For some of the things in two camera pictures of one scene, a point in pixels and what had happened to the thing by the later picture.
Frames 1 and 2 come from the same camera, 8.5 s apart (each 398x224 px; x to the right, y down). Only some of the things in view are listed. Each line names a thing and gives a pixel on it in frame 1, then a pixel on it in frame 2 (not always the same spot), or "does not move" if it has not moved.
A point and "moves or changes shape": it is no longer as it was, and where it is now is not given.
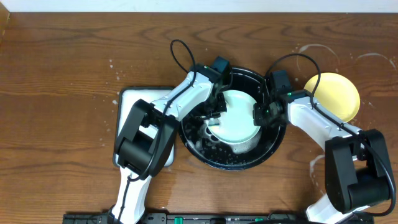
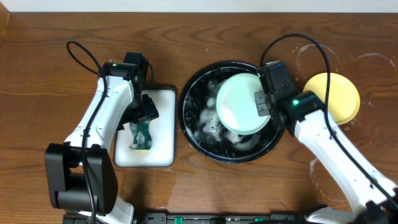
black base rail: (210, 218) does not move
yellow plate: (336, 94) does not move
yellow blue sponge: (214, 123) moves or changes shape
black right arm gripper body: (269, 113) to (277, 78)
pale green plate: (237, 124) moves or changes shape
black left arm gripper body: (212, 112) to (144, 115)
